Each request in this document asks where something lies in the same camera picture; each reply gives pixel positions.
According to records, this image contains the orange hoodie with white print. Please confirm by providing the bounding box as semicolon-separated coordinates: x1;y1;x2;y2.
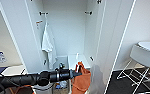
70;61;93;94

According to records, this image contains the white hanger with orange hoodie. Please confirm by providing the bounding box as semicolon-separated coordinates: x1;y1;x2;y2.
75;52;81;73

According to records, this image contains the white wardrobe door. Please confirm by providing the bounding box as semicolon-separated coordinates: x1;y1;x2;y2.
90;0;137;94
0;0;43;75

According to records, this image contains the blue and white bottle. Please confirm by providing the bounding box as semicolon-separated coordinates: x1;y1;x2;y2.
58;82;68;92

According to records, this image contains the small black low hook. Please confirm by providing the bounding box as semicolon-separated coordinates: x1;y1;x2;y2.
89;56;95;62
43;58;48;65

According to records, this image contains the white shirt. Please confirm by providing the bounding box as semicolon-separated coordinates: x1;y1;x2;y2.
41;22;58;70

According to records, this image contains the white wardrobe cabinet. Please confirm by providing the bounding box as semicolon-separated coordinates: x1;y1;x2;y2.
24;0;105;94

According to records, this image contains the white hanger with white shirt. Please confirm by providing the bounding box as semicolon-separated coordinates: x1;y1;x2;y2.
43;13;49;29

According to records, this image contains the orange and white label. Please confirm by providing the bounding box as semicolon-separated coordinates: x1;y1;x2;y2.
35;20;44;30

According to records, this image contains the black wardrobe hook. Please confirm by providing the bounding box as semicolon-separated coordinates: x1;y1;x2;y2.
38;11;49;16
83;10;93;16

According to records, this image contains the white bar chair yellow seat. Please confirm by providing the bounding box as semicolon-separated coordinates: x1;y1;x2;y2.
116;44;150;94

